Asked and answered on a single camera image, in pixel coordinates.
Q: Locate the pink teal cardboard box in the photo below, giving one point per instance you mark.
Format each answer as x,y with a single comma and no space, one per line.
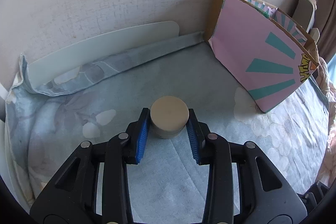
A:
267,52

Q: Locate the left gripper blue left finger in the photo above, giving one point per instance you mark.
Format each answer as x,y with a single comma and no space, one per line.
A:
126,148

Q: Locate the white bed headboard panel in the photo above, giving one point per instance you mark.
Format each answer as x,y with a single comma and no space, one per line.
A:
47,68

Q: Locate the grey chair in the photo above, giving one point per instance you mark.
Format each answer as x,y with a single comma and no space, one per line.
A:
304,15

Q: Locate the light blue floral bedsheet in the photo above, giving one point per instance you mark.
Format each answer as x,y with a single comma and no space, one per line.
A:
58,134

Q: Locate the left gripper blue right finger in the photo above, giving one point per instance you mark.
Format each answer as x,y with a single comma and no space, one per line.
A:
213,150

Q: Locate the beige round jar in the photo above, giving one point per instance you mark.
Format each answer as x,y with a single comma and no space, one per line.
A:
169,115

